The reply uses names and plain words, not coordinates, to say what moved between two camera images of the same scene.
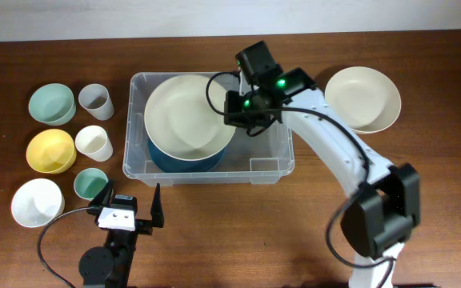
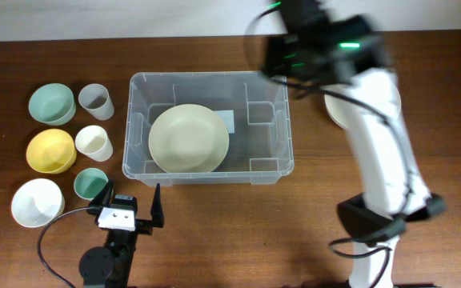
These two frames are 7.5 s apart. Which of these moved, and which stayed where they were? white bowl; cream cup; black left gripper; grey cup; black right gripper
Moved: black right gripper
Stayed: black left gripper; white bowl; cream cup; grey cup
